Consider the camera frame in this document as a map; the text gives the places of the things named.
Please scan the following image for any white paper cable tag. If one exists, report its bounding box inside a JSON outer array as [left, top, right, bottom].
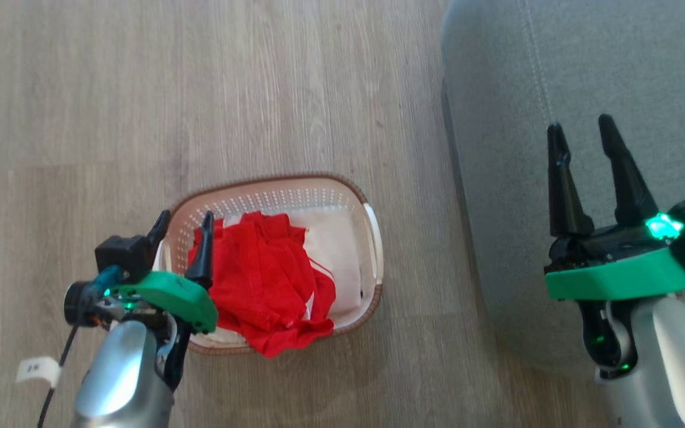
[[15, 355, 61, 389]]

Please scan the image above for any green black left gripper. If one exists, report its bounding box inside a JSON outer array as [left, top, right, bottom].
[[63, 209, 219, 335]]

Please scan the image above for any red garment with white stripes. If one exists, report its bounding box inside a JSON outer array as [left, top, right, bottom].
[[187, 211, 337, 358]]

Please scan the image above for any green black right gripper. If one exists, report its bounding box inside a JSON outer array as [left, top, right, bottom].
[[543, 114, 685, 301]]

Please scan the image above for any grey fabric sofa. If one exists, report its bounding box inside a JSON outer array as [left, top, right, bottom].
[[441, 0, 685, 381]]

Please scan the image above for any cream perforated laundry basket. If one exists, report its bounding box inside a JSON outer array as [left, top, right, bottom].
[[152, 172, 385, 357]]

